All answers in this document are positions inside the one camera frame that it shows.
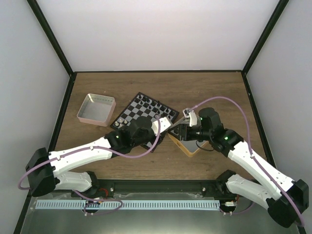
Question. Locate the black white chess board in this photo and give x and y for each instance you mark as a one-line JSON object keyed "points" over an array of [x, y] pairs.
{"points": [[141, 111]]}

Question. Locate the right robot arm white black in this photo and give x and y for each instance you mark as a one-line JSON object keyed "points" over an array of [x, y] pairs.
{"points": [[284, 199]]}

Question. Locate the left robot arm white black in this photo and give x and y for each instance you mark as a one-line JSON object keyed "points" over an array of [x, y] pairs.
{"points": [[49, 171]]}

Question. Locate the pink metal tin tray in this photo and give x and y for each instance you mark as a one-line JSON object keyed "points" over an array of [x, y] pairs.
{"points": [[96, 110]]}

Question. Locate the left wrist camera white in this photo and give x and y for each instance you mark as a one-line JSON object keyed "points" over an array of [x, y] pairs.
{"points": [[163, 126]]}

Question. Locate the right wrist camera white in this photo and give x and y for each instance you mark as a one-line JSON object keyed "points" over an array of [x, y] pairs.
{"points": [[190, 117]]}

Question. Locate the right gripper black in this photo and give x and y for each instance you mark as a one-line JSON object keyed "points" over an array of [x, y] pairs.
{"points": [[182, 135]]}

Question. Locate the black enclosure frame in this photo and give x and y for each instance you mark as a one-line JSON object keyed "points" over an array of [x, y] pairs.
{"points": [[280, 7]]}

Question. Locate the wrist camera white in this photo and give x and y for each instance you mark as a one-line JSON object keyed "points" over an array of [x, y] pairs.
{"points": [[163, 126], [190, 117]]}

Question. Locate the light blue slotted cable duct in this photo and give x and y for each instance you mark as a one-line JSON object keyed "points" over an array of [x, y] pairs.
{"points": [[206, 205]]}

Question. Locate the black mounting rail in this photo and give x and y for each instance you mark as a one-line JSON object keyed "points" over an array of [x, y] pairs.
{"points": [[206, 188]]}

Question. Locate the yellow metal tin box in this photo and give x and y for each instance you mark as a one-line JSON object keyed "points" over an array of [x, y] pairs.
{"points": [[189, 148]]}

